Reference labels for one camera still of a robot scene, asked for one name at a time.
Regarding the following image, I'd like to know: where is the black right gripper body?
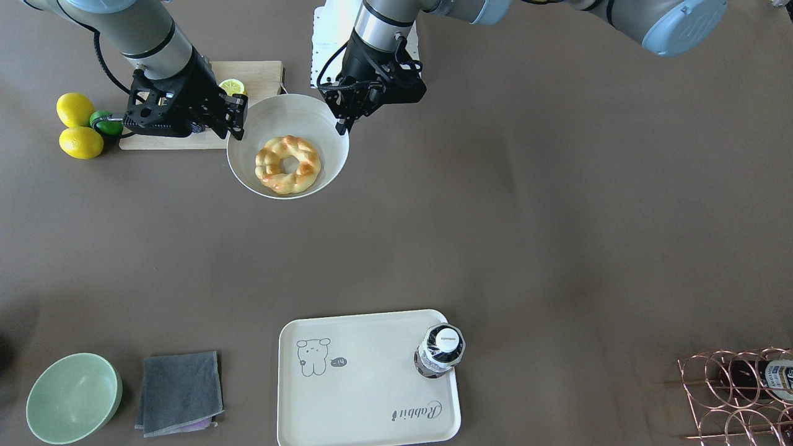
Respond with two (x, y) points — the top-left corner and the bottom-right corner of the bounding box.
(123, 50), (230, 138)

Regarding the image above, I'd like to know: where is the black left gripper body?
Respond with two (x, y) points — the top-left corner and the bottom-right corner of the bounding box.
(317, 33), (427, 122)

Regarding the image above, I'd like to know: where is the white shallow bowl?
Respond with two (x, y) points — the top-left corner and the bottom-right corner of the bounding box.
(227, 94), (349, 199)

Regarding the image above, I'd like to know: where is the braided glazed donut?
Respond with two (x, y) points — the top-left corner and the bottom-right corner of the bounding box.
(255, 135), (322, 195)

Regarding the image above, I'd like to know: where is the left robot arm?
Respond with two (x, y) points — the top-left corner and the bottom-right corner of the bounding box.
(315, 1), (728, 136)

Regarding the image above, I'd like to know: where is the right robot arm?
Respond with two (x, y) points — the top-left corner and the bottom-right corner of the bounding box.
(28, 1), (248, 141)

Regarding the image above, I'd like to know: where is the cream rabbit tray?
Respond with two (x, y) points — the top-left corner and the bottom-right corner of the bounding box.
(276, 308), (462, 445)

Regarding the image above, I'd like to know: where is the half lemon slice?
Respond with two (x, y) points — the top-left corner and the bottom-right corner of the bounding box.
(219, 78), (247, 96)

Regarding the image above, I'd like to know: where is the wooden cutting board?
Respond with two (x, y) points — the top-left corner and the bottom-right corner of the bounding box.
(119, 60), (285, 151)

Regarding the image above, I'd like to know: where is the green lime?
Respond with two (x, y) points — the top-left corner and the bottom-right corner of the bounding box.
(89, 110), (124, 138)

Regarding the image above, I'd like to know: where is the upper yellow lemon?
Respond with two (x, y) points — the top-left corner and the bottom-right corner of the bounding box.
(56, 92), (96, 129)

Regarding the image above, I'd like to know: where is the yellow lemon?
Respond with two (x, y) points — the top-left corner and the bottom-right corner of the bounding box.
(59, 127), (104, 160)
(56, 92), (96, 129)

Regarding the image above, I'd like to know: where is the lower yellow lemon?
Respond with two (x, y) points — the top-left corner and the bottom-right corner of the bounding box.
(59, 127), (104, 160)

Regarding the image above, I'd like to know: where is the clear bottle white cap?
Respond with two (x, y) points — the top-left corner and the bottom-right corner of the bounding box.
(414, 323), (467, 378)

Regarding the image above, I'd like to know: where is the grey folded cloth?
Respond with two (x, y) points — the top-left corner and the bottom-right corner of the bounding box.
(135, 351), (224, 437)

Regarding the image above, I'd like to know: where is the green bowl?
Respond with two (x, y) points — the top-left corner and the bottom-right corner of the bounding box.
(25, 352), (123, 444)

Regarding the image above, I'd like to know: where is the dark wine bottle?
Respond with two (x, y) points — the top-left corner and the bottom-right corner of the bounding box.
(714, 358), (792, 403)

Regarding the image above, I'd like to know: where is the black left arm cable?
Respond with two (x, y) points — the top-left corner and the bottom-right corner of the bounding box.
(316, 37), (354, 94)

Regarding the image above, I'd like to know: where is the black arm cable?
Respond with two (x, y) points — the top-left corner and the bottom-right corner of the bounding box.
(93, 32), (138, 140)
(316, 37), (354, 94)

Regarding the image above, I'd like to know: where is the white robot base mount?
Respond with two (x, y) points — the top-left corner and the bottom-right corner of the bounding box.
(310, 1), (362, 89)

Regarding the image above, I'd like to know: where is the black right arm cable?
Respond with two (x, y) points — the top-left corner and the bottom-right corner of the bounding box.
(93, 32), (138, 140)

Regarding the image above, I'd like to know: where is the copper wire wine rack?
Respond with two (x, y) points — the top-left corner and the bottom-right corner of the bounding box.
(678, 348), (792, 445)

